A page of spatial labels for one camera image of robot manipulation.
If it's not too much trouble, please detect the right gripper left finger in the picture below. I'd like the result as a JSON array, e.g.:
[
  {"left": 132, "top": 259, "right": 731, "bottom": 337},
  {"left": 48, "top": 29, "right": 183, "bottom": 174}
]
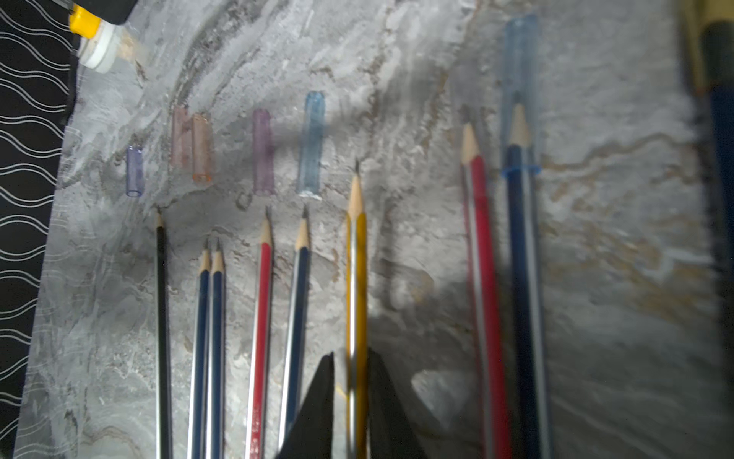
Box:
[{"left": 277, "top": 353, "right": 335, "bottom": 459}]

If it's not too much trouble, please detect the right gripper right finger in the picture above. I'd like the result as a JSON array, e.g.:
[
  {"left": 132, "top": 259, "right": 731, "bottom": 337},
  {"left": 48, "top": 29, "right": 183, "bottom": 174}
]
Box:
[{"left": 368, "top": 348, "right": 427, "bottom": 459}]

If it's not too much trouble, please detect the red pencil pink cap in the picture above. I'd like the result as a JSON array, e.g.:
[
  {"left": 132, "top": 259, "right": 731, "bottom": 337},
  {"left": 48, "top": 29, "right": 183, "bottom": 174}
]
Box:
[{"left": 245, "top": 206, "right": 273, "bottom": 458}]

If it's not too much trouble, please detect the dark blue pencil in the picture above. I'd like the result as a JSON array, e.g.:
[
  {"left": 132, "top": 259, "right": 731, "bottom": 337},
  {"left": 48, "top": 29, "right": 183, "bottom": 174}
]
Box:
[{"left": 278, "top": 206, "right": 311, "bottom": 451}]

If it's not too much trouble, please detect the dark grey pencil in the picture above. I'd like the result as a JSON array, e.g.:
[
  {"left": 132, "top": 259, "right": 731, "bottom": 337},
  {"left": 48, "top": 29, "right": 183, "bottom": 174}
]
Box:
[{"left": 155, "top": 208, "right": 173, "bottom": 458}]

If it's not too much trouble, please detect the clear magenta pencil cap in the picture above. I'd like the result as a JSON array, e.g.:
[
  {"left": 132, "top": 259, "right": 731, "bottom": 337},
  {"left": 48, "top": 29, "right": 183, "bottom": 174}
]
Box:
[{"left": 252, "top": 108, "right": 274, "bottom": 194}]

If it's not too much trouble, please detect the clear light blue cap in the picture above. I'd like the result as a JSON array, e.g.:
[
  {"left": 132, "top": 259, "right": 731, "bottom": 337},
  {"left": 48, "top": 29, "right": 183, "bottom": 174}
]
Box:
[{"left": 296, "top": 91, "right": 325, "bottom": 199}]

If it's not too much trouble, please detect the clear orange pencil cap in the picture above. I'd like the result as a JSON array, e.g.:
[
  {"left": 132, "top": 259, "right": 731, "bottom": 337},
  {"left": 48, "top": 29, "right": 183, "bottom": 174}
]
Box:
[{"left": 191, "top": 114, "right": 212, "bottom": 183}]

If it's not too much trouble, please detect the clear purple pencil cap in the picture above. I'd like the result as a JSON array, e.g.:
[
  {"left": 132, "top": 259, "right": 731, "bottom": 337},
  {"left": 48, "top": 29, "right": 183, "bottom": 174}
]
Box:
[{"left": 125, "top": 145, "right": 145, "bottom": 198}]

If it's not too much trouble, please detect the blue pencil blue cap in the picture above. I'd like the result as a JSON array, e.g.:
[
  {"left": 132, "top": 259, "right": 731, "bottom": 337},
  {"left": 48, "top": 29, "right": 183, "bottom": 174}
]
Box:
[{"left": 505, "top": 92, "right": 554, "bottom": 458}]

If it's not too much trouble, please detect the removed pink cap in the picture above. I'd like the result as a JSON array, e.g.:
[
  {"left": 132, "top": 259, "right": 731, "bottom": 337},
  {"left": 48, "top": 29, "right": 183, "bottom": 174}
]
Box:
[{"left": 170, "top": 105, "right": 192, "bottom": 169}]

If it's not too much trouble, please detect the yellow tape measure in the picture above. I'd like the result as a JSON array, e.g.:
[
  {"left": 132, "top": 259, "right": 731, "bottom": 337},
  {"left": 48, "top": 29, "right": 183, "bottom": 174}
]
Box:
[{"left": 69, "top": 4, "right": 140, "bottom": 74}]

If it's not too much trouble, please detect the dark pencil yellow cap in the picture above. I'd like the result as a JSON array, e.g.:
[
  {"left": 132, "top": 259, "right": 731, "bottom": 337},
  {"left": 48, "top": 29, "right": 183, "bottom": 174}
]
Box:
[{"left": 680, "top": 1, "right": 733, "bottom": 401}]

